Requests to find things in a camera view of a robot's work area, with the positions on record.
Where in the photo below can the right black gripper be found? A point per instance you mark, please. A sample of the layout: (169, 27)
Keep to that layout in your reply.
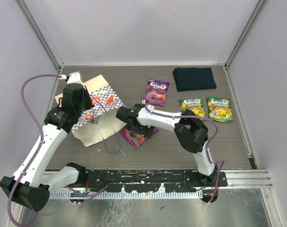
(147, 131)

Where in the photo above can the purple snack packet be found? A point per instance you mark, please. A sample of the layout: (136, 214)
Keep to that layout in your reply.
(133, 138)

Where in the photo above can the blue checkered paper bag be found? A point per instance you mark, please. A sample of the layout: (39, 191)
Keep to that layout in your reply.
(99, 123)

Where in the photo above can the green snack packet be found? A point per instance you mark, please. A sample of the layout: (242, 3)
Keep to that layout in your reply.
(195, 105)

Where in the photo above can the green Fox's candy packet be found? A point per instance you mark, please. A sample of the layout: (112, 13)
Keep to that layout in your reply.
(219, 109)

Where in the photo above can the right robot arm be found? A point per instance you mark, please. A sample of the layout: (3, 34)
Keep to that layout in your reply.
(193, 132)

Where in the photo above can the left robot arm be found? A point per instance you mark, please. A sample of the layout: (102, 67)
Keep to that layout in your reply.
(27, 186)

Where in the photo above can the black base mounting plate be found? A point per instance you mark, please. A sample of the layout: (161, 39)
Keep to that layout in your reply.
(146, 181)

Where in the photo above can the folded navy cloth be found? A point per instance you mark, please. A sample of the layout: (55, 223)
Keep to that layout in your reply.
(189, 79)

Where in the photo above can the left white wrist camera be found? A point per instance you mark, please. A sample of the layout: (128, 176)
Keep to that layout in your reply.
(75, 78)

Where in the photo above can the left aluminium frame post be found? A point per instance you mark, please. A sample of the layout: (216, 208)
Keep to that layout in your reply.
(32, 16)

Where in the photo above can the aluminium frame post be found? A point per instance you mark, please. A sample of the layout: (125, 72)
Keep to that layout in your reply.
(246, 30)
(32, 16)

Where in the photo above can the right aluminium frame post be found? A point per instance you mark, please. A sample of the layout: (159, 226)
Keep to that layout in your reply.
(246, 30)

